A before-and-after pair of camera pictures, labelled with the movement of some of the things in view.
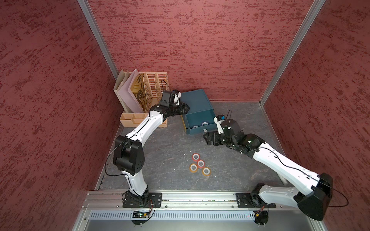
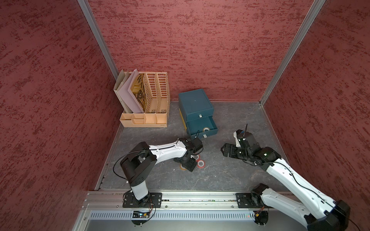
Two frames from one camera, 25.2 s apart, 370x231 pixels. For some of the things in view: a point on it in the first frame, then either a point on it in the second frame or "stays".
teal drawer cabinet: x=201 y=114 stays
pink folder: x=125 y=93 stays
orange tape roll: x=206 y=171 -> x=205 y=128
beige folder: x=121 y=80 stays
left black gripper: x=183 y=108 -> x=190 y=166
